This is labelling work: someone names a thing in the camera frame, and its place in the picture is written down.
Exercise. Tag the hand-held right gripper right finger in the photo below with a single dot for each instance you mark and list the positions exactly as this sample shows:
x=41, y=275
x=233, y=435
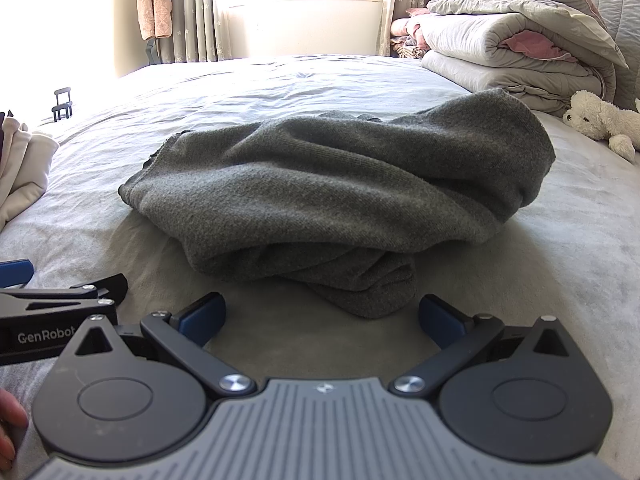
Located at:
x=440, y=317

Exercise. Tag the black phone stand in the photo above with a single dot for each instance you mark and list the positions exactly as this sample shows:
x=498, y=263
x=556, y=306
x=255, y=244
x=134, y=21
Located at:
x=63, y=105

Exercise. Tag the person's left hand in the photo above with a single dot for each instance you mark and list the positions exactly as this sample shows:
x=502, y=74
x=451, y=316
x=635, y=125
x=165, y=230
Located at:
x=11, y=420

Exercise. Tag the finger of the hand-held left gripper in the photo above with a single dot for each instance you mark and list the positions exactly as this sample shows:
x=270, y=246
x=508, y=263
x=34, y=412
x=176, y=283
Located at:
x=15, y=272
x=90, y=292

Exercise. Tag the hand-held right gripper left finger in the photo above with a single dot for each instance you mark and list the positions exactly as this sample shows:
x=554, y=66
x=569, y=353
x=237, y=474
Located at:
x=202, y=322

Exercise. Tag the folded cream clothes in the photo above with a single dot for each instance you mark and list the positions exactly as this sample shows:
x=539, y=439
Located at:
x=25, y=170

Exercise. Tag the white plush toy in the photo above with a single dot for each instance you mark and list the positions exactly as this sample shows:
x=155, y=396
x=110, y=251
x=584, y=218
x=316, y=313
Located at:
x=595, y=117

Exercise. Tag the pink hanging jacket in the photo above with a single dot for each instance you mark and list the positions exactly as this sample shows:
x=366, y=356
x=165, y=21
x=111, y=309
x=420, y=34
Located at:
x=155, y=0

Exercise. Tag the coat stand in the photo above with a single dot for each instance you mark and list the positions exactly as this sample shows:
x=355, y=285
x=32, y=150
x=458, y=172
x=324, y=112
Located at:
x=151, y=52

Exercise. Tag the grey ruffled knit sweater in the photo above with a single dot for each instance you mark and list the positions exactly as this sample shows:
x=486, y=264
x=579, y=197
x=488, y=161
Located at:
x=325, y=185

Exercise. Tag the striped cloth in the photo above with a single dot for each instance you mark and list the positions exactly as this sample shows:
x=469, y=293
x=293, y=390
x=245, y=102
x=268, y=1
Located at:
x=407, y=50

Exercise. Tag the grey quilted headboard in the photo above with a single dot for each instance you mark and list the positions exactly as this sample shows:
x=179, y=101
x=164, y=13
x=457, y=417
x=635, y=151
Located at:
x=620, y=10

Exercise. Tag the pink pillow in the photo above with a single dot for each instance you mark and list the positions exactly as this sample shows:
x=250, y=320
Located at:
x=402, y=27

